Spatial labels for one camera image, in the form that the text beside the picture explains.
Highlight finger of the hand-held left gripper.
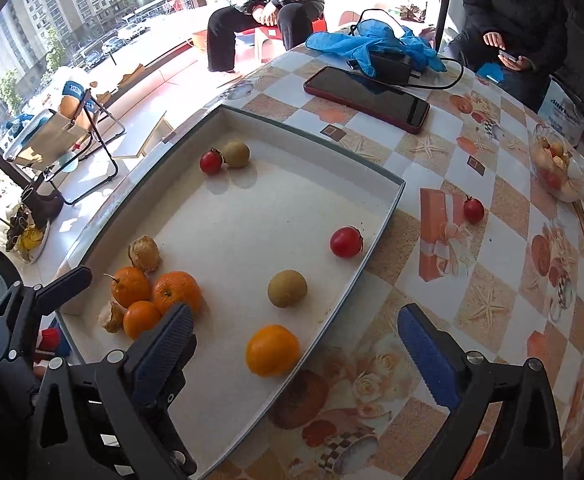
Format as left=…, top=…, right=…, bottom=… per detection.
left=36, top=266, right=92, bottom=313
left=139, top=395, right=199, bottom=480

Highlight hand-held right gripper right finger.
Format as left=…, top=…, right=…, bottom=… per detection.
left=398, top=302, right=565, bottom=480

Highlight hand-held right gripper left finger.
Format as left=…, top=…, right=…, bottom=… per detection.
left=26, top=302, right=197, bottom=480

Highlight small orange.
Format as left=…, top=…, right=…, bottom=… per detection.
left=122, top=300, right=163, bottom=340

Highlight tan walnut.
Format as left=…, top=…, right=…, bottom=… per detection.
left=98, top=301, right=126, bottom=334
left=128, top=235, right=161, bottom=273

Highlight large deep orange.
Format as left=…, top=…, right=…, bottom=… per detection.
left=152, top=271, right=203, bottom=317

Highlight orange with stem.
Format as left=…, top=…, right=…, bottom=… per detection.
left=104, top=266, right=151, bottom=308

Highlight yellowish orange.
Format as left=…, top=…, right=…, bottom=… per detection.
left=245, top=324, right=301, bottom=378

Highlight round brown fruit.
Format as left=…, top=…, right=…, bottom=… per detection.
left=267, top=269, right=307, bottom=308
left=222, top=141, right=251, bottom=168

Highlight red cherry tomato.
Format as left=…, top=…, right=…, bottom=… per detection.
left=200, top=149, right=223, bottom=176
left=463, top=196, right=486, bottom=225
left=329, top=226, right=364, bottom=259

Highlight grey shallow cardboard box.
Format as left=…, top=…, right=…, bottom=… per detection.
left=54, top=104, right=407, bottom=478

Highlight brown boot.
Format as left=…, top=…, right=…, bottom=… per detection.
left=22, top=185, right=65, bottom=231

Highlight folding camp chair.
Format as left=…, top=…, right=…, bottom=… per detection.
left=4, top=80, right=126, bottom=206

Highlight glass fruit bowl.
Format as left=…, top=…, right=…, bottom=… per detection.
left=528, top=122, right=584, bottom=203

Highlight red-cased smartphone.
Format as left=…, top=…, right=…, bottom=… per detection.
left=303, top=66, right=431, bottom=135

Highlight white printed sack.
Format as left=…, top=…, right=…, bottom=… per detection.
left=538, top=75, right=584, bottom=148

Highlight blue plastic gloves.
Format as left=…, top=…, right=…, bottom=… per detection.
left=305, top=19, right=448, bottom=78

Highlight red plastic stool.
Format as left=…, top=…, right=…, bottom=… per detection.
left=237, top=15, right=329, bottom=56

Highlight black power bank with cable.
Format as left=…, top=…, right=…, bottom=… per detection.
left=347, top=8, right=465, bottom=91

